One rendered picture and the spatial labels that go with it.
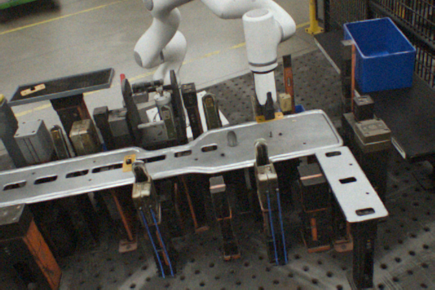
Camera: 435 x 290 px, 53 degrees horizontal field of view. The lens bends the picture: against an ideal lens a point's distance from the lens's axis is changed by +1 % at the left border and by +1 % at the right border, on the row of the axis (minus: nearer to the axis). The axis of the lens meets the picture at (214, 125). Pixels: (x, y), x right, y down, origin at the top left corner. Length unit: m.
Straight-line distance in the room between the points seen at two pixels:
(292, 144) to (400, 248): 0.45
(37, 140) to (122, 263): 0.50
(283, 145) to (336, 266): 0.39
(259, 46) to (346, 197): 0.46
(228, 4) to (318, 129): 0.49
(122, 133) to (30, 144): 0.30
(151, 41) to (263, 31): 0.68
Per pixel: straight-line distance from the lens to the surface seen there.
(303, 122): 1.46
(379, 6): 1.91
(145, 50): 1.80
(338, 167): 1.27
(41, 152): 1.60
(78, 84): 1.67
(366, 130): 1.31
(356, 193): 1.20
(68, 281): 1.58
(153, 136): 1.59
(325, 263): 1.43
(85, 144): 1.55
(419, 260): 1.46
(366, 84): 1.54
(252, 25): 1.19
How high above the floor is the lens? 1.82
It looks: 33 degrees down
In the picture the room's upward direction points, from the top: 11 degrees counter-clockwise
